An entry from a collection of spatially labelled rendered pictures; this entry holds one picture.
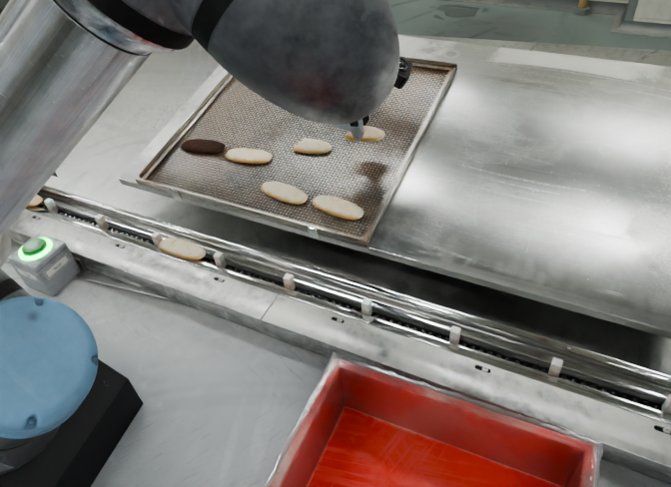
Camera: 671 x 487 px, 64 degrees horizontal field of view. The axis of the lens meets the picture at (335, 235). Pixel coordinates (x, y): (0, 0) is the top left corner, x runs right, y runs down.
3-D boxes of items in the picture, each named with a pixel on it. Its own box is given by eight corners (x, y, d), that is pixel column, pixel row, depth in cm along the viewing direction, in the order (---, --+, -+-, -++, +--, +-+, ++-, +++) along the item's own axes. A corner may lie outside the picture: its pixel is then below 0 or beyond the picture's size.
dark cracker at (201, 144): (178, 152, 111) (176, 147, 110) (186, 139, 113) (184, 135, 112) (221, 156, 108) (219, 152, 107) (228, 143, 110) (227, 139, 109)
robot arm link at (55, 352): (3, 478, 52) (36, 460, 43) (-110, 386, 50) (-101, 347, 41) (94, 384, 61) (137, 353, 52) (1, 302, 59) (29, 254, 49)
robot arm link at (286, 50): (477, 53, 29) (400, 75, 76) (340, -117, 27) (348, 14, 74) (321, 195, 31) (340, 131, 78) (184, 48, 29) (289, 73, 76)
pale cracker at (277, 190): (257, 193, 100) (255, 189, 99) (268, 179, 102) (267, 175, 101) (301, 209, 96) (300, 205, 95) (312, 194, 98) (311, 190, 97)
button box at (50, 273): (31, 298, 99) (2, 256, 92) (64, 269, 104) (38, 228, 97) (63, 311, 96) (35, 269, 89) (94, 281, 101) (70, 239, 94)
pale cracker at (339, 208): (309, 208, 96) (308, 203, 95) (320, 193, 97) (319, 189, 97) (357, 225, 92) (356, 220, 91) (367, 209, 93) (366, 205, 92)
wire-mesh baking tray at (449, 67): (137, 184, 107) (134, 179, 106) (260, 42, 133) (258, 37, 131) (366, 246, 89) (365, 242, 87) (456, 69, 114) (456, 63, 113)
